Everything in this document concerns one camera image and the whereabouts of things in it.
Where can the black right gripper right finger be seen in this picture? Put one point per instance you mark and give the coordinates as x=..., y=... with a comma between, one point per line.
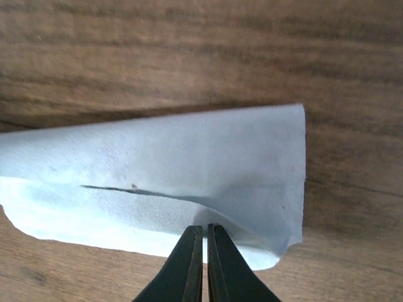
x=229, y=276

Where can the light blue cleaning cloth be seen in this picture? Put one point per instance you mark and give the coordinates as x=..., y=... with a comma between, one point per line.
x=135, y=185

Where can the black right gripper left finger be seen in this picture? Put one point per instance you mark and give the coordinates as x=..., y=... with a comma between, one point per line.
x=180, y=278

